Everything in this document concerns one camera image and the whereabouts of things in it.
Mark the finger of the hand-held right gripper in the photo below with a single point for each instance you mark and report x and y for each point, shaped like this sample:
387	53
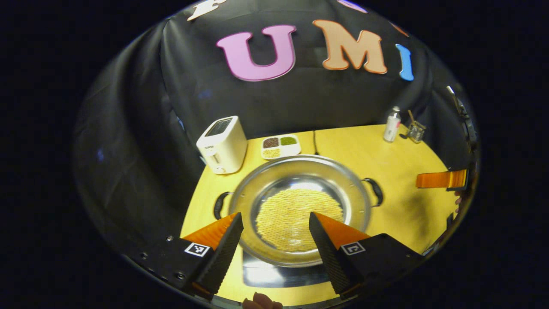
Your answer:
437	179

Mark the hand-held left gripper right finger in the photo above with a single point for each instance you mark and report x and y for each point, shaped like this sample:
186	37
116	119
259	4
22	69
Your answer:
328	257

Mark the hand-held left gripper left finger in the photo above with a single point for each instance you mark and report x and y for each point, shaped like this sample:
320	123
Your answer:
223	251

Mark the black induction cooktop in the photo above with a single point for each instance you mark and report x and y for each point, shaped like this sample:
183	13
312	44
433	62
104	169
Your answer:
279	277

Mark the small glass jar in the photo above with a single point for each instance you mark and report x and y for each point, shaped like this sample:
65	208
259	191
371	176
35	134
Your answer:
416	131

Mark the wooden stick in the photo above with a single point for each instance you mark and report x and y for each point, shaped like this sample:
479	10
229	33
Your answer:
410	116

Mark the white plastic bottle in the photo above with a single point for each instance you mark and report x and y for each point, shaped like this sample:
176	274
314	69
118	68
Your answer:
392	124

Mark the white toaster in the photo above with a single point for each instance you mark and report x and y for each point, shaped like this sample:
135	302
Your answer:
223	146

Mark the white divided dish of beans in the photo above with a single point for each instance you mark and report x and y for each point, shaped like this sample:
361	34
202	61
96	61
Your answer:
281	146

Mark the black backdrop cloth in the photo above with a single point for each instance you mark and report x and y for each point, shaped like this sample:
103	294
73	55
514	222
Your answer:
137	128

